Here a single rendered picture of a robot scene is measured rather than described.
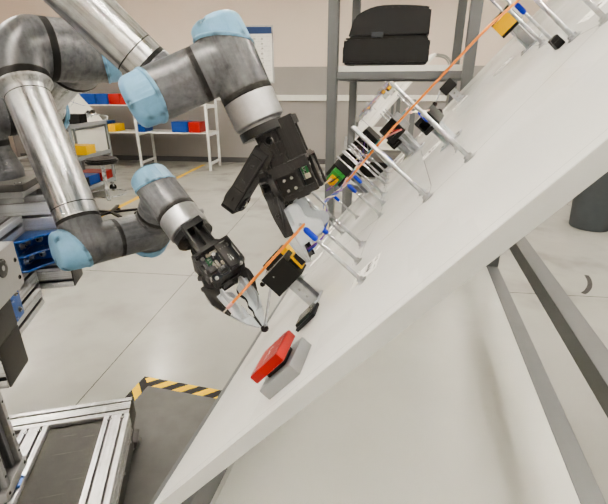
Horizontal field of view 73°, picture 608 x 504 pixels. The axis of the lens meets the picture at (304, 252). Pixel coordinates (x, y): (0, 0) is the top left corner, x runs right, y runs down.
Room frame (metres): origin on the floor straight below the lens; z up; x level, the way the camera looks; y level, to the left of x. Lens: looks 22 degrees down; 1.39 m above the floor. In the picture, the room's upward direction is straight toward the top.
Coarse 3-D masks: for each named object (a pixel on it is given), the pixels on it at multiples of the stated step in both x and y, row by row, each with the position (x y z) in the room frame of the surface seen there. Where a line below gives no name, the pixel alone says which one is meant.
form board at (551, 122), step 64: (576, 0) 0.89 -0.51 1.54; (512, 64) 0.91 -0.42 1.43; (576, 64) 0.49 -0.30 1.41; (512, 128) 0.49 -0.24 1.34; (576, 128) 0.33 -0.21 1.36; (448, 192) 0.48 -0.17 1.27; (512, 192) 0.32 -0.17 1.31; (576, 192) 0.27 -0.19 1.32; (320, 256) 1.01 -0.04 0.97; (384, 256) 0.48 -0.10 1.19; (448, 256) 0.31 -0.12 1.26; (320, 320) 0.47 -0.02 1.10; (384, 320) 0.30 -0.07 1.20; (256, 384) 0.46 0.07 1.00; (320, 384) 0.32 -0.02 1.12; (192, 448) 0.46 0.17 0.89
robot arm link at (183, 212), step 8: (176, 208) 0.70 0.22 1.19; (184, 208) 0.70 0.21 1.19; (192, 208) 0.71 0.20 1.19; (200, 208) 0.74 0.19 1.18; (168, 216) 0.69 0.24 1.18; (176, 216) 0.69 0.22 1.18; (184, 216) 0.69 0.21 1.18; (192, 216) 0.69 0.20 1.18; (200, 216) 0.70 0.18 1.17; (160, 224) 0.70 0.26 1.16; (168, 224) 0.68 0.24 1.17; (176, 224) 0.68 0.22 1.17; (168, 232) 0.68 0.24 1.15; (176, 232) 0.68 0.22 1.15
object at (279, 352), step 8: (288, 336) 0.40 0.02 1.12; (272, 344) 0.42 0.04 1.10; (280, 344) 0.38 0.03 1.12; (288, 344) 0.39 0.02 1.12; (264, 352) 0.42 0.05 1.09; (272, 352) 0.38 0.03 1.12; (280, 352) 0.37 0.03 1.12; (288, 352) 0.39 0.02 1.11; (264, 360) 0.38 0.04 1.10; (272, 360) 0.37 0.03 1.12; (280, 360) 0.36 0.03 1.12; (256, 368) 0.38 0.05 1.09; (264, 368) 0.37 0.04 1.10; (272, 368) 0.37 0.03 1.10; (256, 376) 0.37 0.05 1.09; (264, 376) 0.37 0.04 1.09
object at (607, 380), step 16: (528, 256) 0.95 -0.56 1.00; (528, 272) 0.89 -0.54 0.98; (544, 272) 0.85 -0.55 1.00; (544, 288) 0.77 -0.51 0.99; (560, 288) 0.77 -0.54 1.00; (544, 304) 0.75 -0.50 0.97; (560, 304) 0.70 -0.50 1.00; (560, 320) 0.66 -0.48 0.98; (576, 320) 0.64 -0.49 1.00; (560, 336) 0.65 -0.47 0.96; (576, 336) 0.59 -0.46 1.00; (592, 336) 0.59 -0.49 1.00; (576, 352) 0.57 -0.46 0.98; (592, 352) 0.55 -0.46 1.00; (592, 368) 0.52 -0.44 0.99; (592, 384) 0.50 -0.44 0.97
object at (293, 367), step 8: (296, 344) 0.40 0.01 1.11; (304, 344) 0.40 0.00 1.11; (296, 352) 0.38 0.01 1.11; (304, 352) 0.39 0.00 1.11; (288, 360) 0.37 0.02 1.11; (296, 360) 0.37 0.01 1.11; (304, 360) 0.38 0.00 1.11; (280, 368) 0.37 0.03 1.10; (288, 368) 0.36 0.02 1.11; (296, 368) 0.36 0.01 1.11; (272, 376) 0.37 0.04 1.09; (280, 376) 0.36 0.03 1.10; (288, 376) 0.36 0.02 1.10; (296, 376) 0.36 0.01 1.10; (264, 384) 0.37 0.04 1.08; (272, 384) 0.36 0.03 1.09; (280, 384) 0.36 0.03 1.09; (264, 392) 0.37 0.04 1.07; (272, 392) 0.36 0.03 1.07
